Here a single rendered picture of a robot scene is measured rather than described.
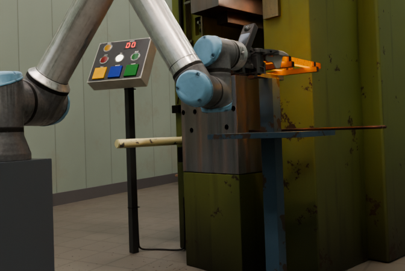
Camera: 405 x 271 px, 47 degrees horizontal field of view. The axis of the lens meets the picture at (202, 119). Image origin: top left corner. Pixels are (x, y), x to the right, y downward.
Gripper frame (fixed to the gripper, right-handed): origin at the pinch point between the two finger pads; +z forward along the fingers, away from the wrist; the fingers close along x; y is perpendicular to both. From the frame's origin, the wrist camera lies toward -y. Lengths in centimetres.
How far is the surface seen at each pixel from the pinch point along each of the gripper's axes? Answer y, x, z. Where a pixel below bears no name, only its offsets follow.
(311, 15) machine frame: -24, -8, 51
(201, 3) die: -39, -62, 43
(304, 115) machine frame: 20, -12, 50
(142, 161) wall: 59, -335, 265
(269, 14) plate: -28, -28, 50
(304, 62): 0.3, 1.5, 23.9
